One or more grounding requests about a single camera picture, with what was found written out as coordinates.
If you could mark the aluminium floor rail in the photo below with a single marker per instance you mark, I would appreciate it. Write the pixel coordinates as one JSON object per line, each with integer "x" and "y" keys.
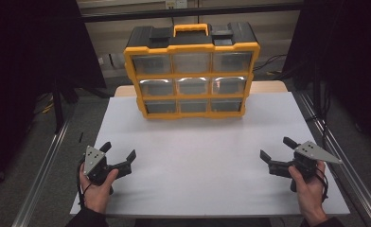
{"x": 43, "y": 170}
{"x": 341, "y": 151}

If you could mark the set of clear plastic drawers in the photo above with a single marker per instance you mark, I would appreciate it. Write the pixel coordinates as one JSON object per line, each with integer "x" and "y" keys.
{"x": 193, "y": 85}

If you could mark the black metal stand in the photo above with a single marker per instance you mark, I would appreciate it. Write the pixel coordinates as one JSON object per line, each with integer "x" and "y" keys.
{"x": 59, "y": 107}

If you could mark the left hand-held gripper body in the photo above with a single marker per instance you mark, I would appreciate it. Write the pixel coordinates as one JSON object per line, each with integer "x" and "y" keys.
{"x": 93, "y": 159}

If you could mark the white wall socket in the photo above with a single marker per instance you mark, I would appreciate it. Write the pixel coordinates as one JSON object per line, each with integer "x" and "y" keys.
{"x": 176, "y": 3}

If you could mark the yellow and black drawer organizer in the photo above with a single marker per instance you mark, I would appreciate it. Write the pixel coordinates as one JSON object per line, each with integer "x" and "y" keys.
{"x": 191, "y": 42}

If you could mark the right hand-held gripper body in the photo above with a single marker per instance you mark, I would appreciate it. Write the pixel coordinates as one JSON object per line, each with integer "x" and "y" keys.
{"x": 309, "y": 153}

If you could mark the black horizontal bar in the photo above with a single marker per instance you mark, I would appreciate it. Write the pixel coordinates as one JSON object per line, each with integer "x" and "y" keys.
{"x": 190, "y": 12}

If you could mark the person's left hand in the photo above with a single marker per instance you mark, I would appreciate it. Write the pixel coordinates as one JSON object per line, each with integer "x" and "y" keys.
{"x": 95, "y": 195}

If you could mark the person's right hand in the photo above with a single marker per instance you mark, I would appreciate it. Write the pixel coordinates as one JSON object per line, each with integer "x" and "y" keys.
{"x": 311, "y": 195}

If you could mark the small black floor piece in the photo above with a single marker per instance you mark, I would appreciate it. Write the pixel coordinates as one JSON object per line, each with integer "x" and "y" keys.
{"x": 81, "y": 137}

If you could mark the black curtain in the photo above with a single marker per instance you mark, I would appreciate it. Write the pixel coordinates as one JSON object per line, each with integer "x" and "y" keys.
{"x": 26, "y": 63}
{"x": 347, "y": 56}

